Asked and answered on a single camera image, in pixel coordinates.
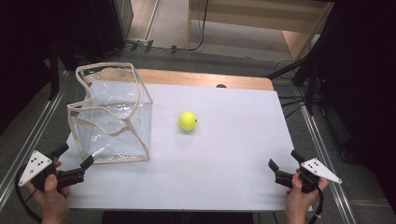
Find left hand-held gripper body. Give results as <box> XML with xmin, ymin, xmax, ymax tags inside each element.
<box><xmin>17</xmin><ymin>150</ymin><xmax>86</xmax><ymax>191</ymax></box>

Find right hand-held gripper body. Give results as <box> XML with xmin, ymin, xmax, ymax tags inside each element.
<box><xmin>275</xmin><ymin>157</ymin><xmax>343</xmax><ymax>194</ymax></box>

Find clear plastic bag beige trim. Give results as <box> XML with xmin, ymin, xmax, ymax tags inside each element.
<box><xmin>66</xmin><ymin>62</ymin><xmax>154</xmax><ymax>165</ymax></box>

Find yellow ball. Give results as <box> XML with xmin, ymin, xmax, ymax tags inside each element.
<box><xmin>177</xmin><ymin>111</ymin><xmax>199</xmax><ymax>132</ymax></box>

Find person's left hand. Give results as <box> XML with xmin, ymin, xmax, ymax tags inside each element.
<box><xmin>26</xmin><ymin>160</ymin><xmax>71</xmax><ymax>218</ymax></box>

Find person's right hand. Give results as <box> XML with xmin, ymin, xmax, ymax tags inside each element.
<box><xmin>284</xmin><ymin>168</ymin><xmax>330</xmax><ymax>216</ymax></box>

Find white table cover sheet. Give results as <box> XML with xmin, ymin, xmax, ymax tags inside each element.
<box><xmin>58</xmin><ymin>79</ymin><xmax>313</xmax><ymax>213</ymax></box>

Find black tripod stand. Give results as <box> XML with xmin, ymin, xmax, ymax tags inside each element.
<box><xmin>265</xmin><ymin>36</ymin><xmax>331</xmax><ymax>120</ymax></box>

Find wooden table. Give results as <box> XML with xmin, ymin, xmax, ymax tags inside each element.
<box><xmin>83</xmin><ymin>67</ymin><xmax>276</xmax><ymax>92</ymax></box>

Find dark cabinet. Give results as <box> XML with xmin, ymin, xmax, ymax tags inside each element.
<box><xmin>62</xmin><ymin>0</ymin><xmax>135</xmax><ymax>62</ymax></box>

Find light wooden furniture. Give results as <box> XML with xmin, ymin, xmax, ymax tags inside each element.
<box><xmin>186</xmin><ymin>0</ymin><xmax>335</xmax><ymax>63</ymax></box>

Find metal floor rail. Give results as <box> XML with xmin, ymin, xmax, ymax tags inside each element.
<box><xmin>0</xmin><ymin>88</ymin><xmax>68</xmax><ymax>208</ymax></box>
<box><xmin>297</xmin><ymin>99</ymin><xmax>358</xmax><ymax>224</ymax></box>

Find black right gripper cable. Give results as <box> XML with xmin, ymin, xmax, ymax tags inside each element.
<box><xmin>312</xmin><ymin>186</ymin><xmax>325</xmax><ymax>224</ymax></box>

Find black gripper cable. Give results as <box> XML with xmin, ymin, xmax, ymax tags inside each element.
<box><xmin>14</xmin><ymin>166</ymin><xmax>43</xmax><ymax>224</ymax></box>
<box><xmin>312</xmin><ymin>186</ymin><xmax>325</xmax><ymax>224</ymax></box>

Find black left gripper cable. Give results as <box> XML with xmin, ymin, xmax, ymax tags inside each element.
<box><xmin>14</xmin><ymin>166</ymin><xmax>43</xmax><ymax>224</ymax></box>

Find black stand post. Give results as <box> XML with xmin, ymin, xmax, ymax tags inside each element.
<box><xmin>47</xmin><ymin>43</ymin><xmax>62</xmax><ymax>101</ymax></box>

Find black floor cable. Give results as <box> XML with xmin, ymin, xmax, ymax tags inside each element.
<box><xmin>124</xmin><ymin>0</ymin><xmax>210</xmax><ymax>53</ymax></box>

